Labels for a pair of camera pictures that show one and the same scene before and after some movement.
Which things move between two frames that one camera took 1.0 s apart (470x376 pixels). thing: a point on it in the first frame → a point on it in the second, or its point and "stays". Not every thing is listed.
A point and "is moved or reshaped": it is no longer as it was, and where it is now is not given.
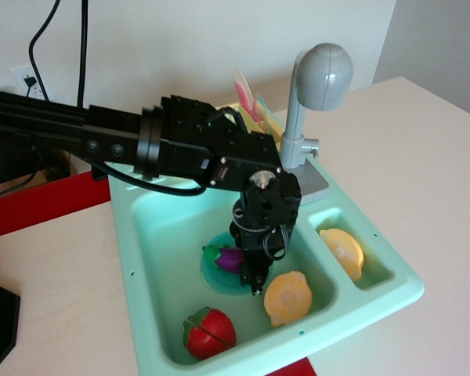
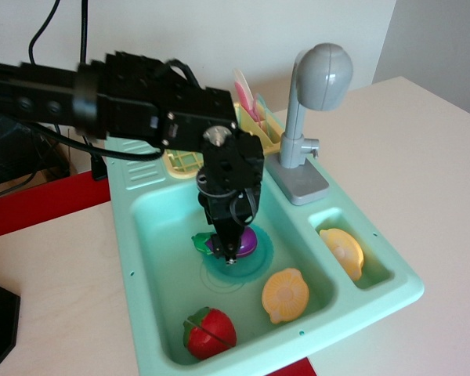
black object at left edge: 1,316 stays
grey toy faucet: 321,79 stays
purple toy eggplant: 230,258 is moved or reshaped
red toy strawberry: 208,332 stays
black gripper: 261,222 → 229,188
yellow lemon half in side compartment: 346,252 stays
